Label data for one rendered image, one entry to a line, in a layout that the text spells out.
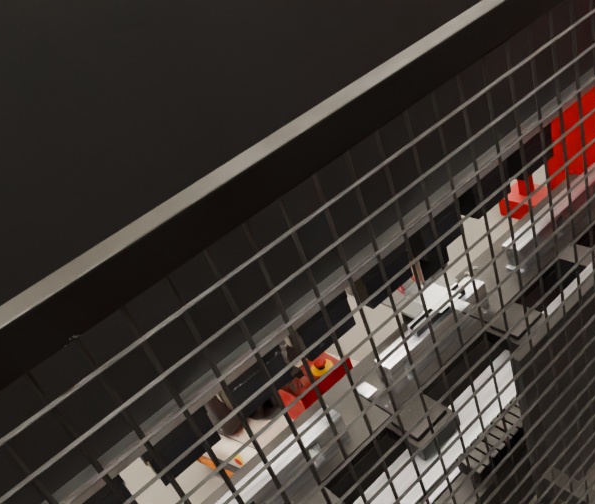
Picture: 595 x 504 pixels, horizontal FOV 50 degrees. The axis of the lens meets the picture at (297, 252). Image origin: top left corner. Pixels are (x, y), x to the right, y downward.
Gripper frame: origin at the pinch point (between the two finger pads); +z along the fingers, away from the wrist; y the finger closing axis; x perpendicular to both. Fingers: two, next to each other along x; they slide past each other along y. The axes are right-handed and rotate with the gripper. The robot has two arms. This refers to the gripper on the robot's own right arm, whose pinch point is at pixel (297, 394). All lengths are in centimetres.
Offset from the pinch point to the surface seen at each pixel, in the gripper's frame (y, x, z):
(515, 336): 67, 29, -15
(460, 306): 47, 34, -17
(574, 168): 29, 120, -11
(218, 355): 70, -35, -61
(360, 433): 39.7, -5.7, -4.6
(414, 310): 36.8, 27.2, -18.6
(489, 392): 68, 15, -10
